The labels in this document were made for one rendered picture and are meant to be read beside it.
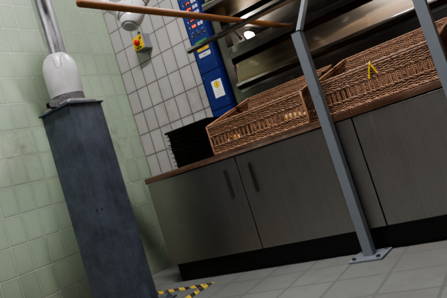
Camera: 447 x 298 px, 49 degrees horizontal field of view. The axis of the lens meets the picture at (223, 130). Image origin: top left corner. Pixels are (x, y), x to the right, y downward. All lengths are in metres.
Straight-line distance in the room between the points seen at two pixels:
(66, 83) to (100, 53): 1.11
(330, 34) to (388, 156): 0.88
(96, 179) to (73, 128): 0.25
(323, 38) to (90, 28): 1.64
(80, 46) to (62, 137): 1.16
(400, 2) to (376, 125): 0.76
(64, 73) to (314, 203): 1.28
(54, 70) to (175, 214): 0.94
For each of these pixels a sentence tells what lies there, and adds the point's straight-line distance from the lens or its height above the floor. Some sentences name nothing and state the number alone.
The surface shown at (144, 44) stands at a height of 1.43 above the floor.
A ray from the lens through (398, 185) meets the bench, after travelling 2.04.
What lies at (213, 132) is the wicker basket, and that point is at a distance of 2.50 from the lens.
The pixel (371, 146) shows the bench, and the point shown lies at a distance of 2.04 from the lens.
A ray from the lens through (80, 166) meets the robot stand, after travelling 2.33.
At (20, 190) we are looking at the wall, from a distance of 2.86.
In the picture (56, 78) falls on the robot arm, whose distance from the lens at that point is 2.44.
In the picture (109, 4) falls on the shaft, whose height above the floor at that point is 1.18.
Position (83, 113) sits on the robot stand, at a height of 0.94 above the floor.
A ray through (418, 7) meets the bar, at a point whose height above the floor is 0.84.
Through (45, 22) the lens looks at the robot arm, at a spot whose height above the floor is 1.49.
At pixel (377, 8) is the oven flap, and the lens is 2.60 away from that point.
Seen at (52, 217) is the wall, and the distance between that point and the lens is 2.92.
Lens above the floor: 0.50
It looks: 4 degrees up
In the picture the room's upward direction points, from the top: 17 degrees counter-clockwise
